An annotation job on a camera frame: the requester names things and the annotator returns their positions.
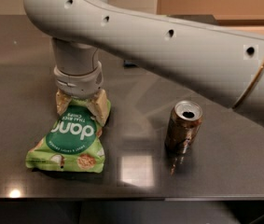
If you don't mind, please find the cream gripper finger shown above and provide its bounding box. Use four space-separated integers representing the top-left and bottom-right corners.
87 90 108 126
56 90 72 116

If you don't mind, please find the green rice chip bag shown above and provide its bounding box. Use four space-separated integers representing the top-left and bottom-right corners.
25 99 105 173

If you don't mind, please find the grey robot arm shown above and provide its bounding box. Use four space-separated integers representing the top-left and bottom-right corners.
24 0 264 126

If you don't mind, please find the dark blue rxbar wrapper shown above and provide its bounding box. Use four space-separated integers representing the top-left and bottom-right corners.
123 60 138 68

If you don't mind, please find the brown soda can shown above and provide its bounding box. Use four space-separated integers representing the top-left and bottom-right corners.
165 100 202 155

